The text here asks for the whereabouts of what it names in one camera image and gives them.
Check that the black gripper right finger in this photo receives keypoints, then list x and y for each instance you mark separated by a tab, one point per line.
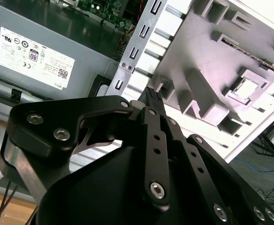
233	187

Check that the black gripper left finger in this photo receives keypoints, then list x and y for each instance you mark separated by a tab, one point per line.
45	117

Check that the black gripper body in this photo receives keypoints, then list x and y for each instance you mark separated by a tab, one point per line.
99	192

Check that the silver square CPU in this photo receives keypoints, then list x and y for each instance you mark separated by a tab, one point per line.
247	90

